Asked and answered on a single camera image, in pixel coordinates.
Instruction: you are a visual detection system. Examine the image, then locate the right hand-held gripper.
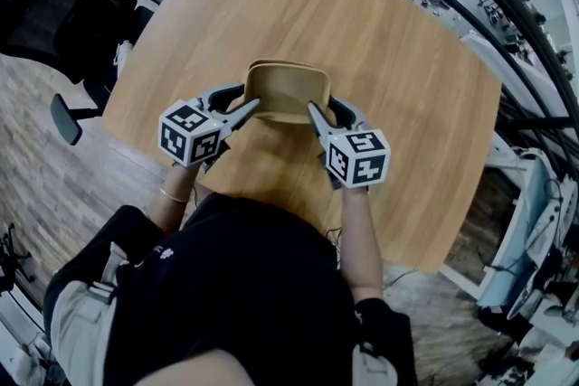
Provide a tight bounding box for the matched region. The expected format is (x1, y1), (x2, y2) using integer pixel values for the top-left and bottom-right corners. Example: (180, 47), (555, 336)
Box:
(307, 94), (392, 190)

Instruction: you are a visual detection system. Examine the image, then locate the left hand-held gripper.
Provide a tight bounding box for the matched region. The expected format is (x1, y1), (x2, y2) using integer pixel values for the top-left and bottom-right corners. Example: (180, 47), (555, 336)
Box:
(157, 81), (262, 169)

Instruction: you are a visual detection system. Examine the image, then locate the person's right forearm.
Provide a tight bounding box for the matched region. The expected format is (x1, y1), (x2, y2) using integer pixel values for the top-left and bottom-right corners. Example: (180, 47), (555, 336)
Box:
(337, 184), (385, 304)

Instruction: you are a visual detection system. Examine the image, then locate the person's left forearm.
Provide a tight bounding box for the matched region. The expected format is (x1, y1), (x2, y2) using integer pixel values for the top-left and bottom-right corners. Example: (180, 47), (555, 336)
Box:
(147, 162), (203, 236)

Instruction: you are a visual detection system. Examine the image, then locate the person's black shirt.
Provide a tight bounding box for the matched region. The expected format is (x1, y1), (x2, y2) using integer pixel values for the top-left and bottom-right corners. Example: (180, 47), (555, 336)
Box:
(43, 192), (420, 386)

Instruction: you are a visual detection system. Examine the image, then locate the black office chair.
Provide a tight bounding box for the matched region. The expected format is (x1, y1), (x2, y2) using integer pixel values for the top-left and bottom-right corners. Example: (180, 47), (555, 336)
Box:
(0, 0), (176, 146)

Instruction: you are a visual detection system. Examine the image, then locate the white and blue desk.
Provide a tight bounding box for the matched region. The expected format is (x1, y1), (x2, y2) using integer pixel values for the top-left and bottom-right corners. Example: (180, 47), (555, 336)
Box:
(441, 135), (579, 322)

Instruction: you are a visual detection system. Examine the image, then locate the black bag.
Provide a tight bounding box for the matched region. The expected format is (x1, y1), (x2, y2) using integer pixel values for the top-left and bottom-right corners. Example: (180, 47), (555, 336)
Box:
(476, 306), (536, 348)

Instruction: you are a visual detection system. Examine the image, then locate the person's face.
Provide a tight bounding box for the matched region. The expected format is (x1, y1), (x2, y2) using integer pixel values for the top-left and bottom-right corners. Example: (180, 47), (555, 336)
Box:
(148, 347), (252, 386)

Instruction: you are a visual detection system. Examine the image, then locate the gold bracelet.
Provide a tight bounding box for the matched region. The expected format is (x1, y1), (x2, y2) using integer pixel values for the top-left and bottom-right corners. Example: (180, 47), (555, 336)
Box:
(157, 185), (190, 204)

